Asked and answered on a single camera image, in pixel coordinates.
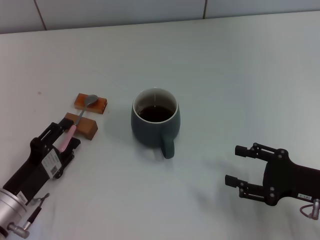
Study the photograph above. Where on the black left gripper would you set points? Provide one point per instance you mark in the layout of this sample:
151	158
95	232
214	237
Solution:
32	172

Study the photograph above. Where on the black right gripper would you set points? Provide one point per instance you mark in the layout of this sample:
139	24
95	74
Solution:
295	180

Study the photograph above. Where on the grey ceramic cup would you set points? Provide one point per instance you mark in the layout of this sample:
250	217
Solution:
150	135

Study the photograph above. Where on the silver elbow connector black plug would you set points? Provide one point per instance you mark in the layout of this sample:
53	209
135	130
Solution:
17	229

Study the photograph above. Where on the arched wooden block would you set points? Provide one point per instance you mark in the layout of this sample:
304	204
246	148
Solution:
86	126

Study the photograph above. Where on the flat rectangular wooden block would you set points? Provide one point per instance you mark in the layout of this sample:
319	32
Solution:
99	105

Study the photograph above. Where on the dark coffee liquid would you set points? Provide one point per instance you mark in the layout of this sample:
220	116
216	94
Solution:
155	113

